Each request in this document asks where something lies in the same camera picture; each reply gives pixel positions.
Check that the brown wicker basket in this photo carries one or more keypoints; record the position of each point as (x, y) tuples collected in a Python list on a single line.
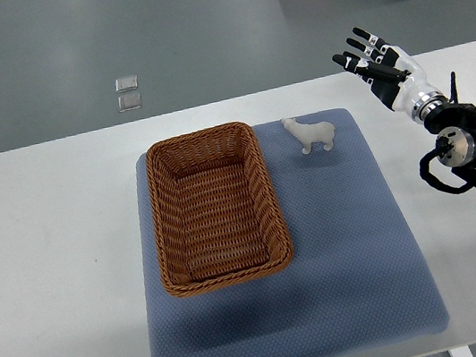
[(215, 214)]

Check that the blue quilted mat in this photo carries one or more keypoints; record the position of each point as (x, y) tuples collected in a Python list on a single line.
[(357, 278)]

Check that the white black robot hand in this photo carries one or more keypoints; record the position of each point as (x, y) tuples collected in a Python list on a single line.
[(393, 76)]

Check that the upper metal floor plate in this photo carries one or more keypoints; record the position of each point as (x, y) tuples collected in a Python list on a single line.
[(125, 83)]

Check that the white bear figurine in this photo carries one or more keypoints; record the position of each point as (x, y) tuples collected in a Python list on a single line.
[(309, 134)]

